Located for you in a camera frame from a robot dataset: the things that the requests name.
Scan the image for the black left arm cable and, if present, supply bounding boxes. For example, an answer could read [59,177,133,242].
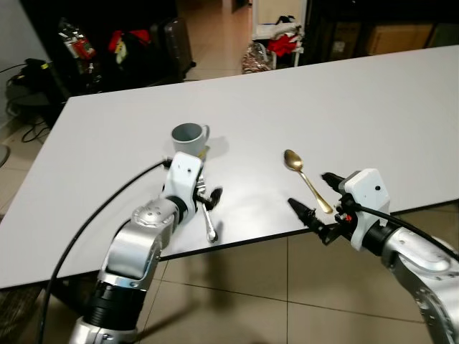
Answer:
[34,159,173,344]

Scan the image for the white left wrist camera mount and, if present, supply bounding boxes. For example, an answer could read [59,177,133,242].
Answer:
[161,152,204,219]

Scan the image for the gold metal spoon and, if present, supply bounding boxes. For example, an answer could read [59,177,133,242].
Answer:
[283,148,336,215]

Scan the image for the grey ceramic mug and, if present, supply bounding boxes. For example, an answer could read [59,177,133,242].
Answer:
[171,123,211,162]

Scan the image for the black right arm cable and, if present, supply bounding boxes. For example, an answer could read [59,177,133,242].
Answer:
[348,204,459,260]

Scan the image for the white shelf cart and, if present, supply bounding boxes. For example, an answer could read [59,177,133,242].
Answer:
[251,0,306,69]

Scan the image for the brown wooden cabinet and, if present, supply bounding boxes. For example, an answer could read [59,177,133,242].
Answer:
[366,24,435,57]

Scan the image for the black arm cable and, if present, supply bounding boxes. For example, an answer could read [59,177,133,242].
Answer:
[34,159,173,344]
[348,204,459,260]

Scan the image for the black bag with yellow tag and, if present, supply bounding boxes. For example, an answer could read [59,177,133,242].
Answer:
[6,57,69,108]

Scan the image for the black suitcase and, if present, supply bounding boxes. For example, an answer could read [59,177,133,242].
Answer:
[151,18,196,83]

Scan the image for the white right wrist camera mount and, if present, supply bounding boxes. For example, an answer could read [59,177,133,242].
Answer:
[343,168,392,249]

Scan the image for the silver metal fork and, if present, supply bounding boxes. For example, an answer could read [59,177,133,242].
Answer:
[195,176,219,243]

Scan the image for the patterned woven bag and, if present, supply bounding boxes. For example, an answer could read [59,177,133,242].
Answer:
[242,42,273,74]

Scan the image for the red fabric with yellow tag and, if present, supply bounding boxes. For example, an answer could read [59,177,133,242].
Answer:
[108,30,137,62]

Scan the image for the red and white packet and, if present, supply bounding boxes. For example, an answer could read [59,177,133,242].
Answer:
[61,21,98,62]

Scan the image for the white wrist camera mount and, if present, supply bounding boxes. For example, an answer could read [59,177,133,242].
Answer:
[343,168,392,249]
[161,152,204,219]

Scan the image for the red cloth pile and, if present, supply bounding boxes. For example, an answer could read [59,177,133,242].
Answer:
[269,32,301,57]

